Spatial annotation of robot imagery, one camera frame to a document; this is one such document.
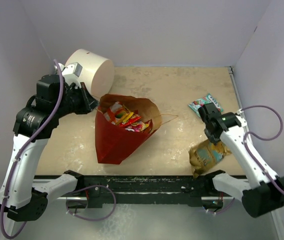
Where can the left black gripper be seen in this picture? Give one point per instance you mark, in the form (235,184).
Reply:
(89,103)

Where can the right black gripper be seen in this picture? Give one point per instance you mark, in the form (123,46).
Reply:
(213,139)

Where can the teal candy packet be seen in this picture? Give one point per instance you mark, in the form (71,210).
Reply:
(197,104)

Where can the gold chips bag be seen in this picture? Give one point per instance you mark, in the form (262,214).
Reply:
(206,155)

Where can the colourful candy packet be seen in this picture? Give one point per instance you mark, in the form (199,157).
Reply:
(119,115)

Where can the red paper bag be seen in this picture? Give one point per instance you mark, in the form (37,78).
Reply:
(114,144)

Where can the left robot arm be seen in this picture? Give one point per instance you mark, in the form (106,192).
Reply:
(20,199)

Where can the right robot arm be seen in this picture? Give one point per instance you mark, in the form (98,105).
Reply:
(263,192)

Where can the white cylinder container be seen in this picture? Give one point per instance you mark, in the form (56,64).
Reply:
(97,72)

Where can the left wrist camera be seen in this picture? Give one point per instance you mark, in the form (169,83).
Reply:
(71,72)

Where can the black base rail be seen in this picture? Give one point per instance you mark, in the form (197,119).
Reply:
(147,190)

